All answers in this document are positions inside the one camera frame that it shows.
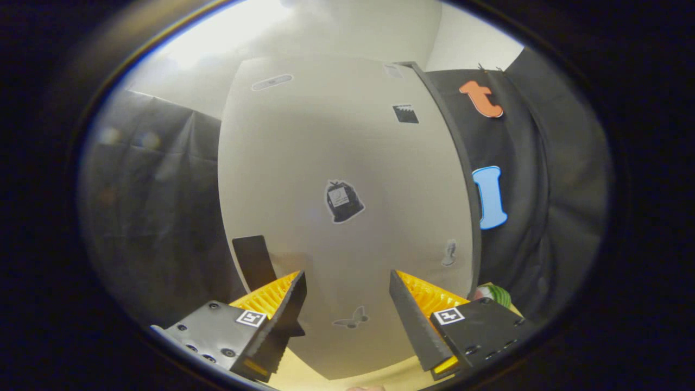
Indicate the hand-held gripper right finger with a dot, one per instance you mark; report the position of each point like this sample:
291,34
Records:
415,331

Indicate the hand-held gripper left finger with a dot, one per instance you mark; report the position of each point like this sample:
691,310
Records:
282,326

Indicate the grey shoe cabinet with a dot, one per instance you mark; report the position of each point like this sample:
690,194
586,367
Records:
466,163

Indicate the white shoe cabinet door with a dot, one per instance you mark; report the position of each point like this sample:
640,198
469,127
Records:
326,152

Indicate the green striped object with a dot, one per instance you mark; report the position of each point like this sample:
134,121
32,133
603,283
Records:
497,296

